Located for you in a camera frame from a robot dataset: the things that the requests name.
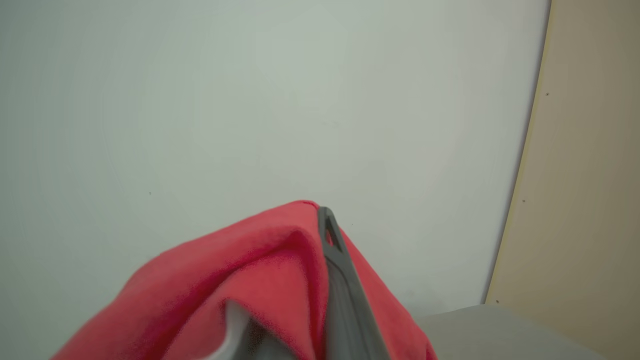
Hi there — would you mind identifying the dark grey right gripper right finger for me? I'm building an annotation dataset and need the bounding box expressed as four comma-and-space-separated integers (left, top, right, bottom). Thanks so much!
317, 206, 392, 360

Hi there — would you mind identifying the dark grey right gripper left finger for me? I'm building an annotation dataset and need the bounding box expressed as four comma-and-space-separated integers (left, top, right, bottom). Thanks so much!
245, 322, 301, 360

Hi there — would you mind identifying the red garment with white stripes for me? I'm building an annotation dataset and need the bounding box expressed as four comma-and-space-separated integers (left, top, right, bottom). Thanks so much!
50, 200, 439, 360

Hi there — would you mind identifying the beige wooden wall panel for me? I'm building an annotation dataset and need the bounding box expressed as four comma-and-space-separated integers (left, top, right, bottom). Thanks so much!
484, 0, 640, 360

